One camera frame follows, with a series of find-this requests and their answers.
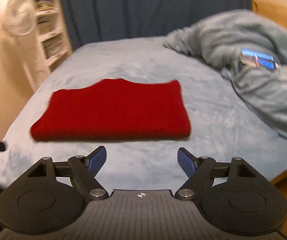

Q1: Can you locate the red knit sweater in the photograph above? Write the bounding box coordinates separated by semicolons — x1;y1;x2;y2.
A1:
30;79;191;141

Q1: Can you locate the white shelf unit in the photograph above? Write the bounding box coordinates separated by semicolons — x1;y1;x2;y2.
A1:
32;0;72;72

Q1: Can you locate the white standing fan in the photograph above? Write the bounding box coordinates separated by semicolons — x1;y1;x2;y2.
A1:
0;0;49;91

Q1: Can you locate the light blue fleece bed cover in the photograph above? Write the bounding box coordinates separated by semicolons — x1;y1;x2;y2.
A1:
0;37;287;191

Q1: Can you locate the dark blue curtain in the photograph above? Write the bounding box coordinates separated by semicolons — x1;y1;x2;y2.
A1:
60;0;252;49

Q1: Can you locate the grey-blue crumpled blanket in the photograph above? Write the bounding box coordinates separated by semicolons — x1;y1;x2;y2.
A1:
163;10;287;139

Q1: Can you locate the smartphone with lit screen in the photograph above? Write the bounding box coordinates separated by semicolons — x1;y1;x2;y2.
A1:
240;48;278;71

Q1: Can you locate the wooden bed headboard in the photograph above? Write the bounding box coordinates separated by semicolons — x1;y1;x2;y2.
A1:
252;1;287;29

